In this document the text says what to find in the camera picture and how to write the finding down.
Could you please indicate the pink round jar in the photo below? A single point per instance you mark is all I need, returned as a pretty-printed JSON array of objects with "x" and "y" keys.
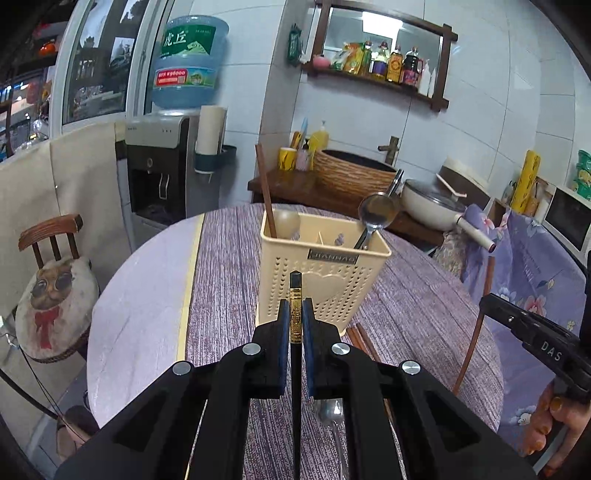
[{"x": 321, "y": 61}]

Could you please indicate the cluttered storage shelf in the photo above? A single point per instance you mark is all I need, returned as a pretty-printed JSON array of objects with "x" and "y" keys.
[{"x": 27, "y": 92}]

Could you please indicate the bronze faucet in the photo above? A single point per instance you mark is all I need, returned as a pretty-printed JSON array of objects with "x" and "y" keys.
[{"x": 392, "y": 150}]

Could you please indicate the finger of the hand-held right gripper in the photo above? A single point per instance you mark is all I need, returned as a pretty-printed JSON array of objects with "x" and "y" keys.
[{"x": 508, "y": 316}]

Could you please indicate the purple striped tablecloth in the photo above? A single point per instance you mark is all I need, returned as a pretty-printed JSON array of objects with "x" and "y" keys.
[{"x": 221, "y": 286}]

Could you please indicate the white microwave oven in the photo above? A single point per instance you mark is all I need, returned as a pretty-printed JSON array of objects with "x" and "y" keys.
[{"x": 565, "y": 217}]

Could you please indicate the green hanging ornament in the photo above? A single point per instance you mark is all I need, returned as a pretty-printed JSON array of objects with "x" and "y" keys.
[{"x": 294, "y": 44}]

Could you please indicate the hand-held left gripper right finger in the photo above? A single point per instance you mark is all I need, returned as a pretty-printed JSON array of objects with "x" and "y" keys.
[{"x": 308, "y": 360}]

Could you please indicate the brown and white rice cooker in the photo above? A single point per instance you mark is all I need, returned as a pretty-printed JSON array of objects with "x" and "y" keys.
[{"x": 473, "y": 187}]

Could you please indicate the green bottle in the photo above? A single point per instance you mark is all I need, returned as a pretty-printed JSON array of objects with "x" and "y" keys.
[{"x": 367, "y": 59}]

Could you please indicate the stack of green cups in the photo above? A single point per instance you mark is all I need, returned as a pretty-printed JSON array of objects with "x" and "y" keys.
[{"x": 582, "y": 175}]

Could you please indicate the yellow wrap roll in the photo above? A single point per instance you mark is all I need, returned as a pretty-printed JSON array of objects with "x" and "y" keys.
[{"x": 526, "y": 180}]

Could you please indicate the yellow soap pump bottle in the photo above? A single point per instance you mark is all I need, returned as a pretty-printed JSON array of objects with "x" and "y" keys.
[{"x": 318, "y": 141}]

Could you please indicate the woven basket wash basin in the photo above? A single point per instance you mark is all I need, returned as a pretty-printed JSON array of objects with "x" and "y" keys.
[{"x": 341, "y": 177}]

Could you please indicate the dark soy sauce bottle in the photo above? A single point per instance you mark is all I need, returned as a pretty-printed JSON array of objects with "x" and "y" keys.
[{"x": 412, "y": 71}]

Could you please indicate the black chopstick with gold band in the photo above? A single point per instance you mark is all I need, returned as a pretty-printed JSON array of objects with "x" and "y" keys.
[{"x": 295, "y": 295}]

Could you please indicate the yellow cup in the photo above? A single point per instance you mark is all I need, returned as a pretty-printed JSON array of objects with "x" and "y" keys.
[{"x": 287, "y": 159}]

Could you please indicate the round cat print cushion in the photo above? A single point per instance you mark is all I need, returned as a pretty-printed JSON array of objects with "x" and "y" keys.
[{"x": 55, "y": 304}]

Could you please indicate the glass pan lid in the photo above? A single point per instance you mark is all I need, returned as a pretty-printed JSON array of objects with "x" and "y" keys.
[{"x": 434, "y": 196}]

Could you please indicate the clear bottle with purple label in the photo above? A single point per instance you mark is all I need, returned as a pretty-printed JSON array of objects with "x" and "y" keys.
[{"x": 381, "y": 64}]

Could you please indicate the beige cloth cover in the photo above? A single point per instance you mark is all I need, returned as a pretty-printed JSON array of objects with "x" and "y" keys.
[{"x": 83, "y": 184}]

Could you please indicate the blue water jug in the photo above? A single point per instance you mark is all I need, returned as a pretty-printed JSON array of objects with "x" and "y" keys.
[{"x": 189, "y": 69}]

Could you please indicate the wooden chair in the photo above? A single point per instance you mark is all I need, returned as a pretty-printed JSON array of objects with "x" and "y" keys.
[{"x": 51, "y": 228}]

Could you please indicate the yellow food bag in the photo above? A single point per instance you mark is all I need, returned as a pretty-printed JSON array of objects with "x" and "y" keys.
[{"x": 353, "y": 59}]

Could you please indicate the shiny steel spoon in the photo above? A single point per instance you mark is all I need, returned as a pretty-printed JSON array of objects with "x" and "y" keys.
[{"x": 330, "y": 410}]

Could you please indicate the amber oil bottle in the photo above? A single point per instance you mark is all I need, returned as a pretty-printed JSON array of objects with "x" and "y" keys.
[{"x": 395, "y": 67}]

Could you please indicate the dark wooden counter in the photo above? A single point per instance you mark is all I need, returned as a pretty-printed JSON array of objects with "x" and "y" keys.
[{"x": 295, "y": 184}]

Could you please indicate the cream perforated utensil holder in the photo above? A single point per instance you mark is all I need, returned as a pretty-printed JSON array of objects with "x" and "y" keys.
[{"x": 351, "y": 295}]

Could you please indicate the white paper towel roll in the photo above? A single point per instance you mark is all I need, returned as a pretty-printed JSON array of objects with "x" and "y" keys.
[{"x": 210, "y": 129}]

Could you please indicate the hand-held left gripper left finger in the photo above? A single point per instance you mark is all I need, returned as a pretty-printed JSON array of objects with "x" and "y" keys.
[{"x": 282, "y": 355}]

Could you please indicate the white squeeze bottle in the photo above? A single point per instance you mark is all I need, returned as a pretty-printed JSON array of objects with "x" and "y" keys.
[{"x": 427, "y": 81}]

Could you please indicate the wooden framed mirror shelf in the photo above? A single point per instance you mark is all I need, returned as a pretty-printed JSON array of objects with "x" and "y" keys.
[{"x": 360, "y": 27}]

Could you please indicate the aluminium sliding window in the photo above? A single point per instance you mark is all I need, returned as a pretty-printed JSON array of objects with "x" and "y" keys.
[{"x": 106, "y": 55}]

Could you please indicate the blue wall holder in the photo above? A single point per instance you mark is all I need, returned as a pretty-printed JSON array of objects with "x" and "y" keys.
[{"x": 217, "y": 159}]

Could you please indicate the cream frying pan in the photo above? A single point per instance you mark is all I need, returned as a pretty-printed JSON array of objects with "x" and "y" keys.
[{"x": 429, "y": 219}]

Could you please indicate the grey water dispenser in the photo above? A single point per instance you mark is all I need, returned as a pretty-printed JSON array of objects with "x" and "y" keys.
[{"x": 157, "y": 138}]

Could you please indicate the person's right hand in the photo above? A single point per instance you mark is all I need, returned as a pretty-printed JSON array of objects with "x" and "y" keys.
[{"x": 554, "y": 415}]

